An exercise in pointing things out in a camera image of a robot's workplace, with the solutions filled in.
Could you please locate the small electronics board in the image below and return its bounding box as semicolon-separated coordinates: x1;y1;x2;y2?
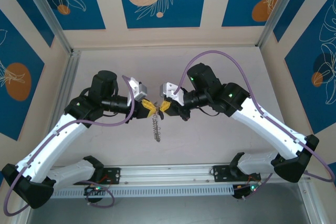
232;183;263;200
83;185;107;204

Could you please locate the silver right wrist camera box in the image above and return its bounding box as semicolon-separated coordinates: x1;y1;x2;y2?
158;81;186;104

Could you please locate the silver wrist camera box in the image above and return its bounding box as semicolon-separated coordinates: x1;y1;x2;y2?
158;81;186;104
128;77;149;105

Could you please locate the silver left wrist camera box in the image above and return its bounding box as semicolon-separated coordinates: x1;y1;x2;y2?
128;77;149;105

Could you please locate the aluminium side rail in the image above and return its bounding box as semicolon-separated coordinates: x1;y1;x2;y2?
52;49;82;130

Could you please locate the long aluminium frame rail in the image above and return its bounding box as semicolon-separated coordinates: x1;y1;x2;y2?
51;162;312;189

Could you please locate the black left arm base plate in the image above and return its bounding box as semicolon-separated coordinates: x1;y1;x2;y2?
73;167;121;185

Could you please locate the slotted grey cable duct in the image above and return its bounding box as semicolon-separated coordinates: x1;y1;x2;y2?
51;184;236;198

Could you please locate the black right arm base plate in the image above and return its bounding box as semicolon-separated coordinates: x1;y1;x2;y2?
211;165;260;183

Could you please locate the aluminium corner post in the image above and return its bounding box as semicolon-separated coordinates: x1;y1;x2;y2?
255;0;300;48
18;0;74;55

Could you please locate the short aluminium frame rail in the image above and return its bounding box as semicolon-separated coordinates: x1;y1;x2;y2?
298;179;325;224
14;204;35;224

